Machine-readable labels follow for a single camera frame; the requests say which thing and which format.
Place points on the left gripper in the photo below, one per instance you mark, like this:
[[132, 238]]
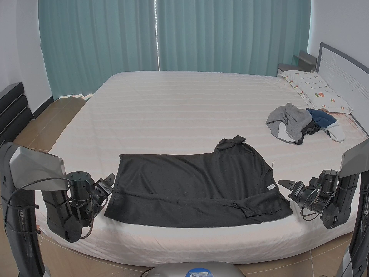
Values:
[[101, 195]]

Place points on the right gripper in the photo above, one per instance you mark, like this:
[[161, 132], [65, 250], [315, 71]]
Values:
[[301, 195]]

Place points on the black T-shirt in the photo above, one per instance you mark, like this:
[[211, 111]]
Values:
[[187, 186]]

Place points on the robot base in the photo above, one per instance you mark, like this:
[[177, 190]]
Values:
[[193, 270]]

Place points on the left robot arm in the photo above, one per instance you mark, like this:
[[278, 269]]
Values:
[[28, 166]]

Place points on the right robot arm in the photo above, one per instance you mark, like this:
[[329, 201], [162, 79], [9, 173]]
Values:
[[346, 195]]

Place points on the pile of clothes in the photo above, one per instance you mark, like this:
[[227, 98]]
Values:
[[294, 120]]

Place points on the bed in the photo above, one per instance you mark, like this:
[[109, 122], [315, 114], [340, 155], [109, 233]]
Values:
[[187, 111]]

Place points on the white printed pillow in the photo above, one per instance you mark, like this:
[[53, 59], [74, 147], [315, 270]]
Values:
[[317, 91]]

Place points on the black chest of drawers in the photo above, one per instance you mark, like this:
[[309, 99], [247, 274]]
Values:
[[13, 108]]

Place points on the grey bedside table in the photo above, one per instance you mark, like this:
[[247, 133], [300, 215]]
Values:
[[299, 62]]

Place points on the blue-green curtain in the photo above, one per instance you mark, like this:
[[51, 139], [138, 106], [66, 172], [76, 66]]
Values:
[[230, 27], [98, 39]]

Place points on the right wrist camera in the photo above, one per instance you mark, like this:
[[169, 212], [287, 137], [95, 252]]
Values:
[[313, 182]]

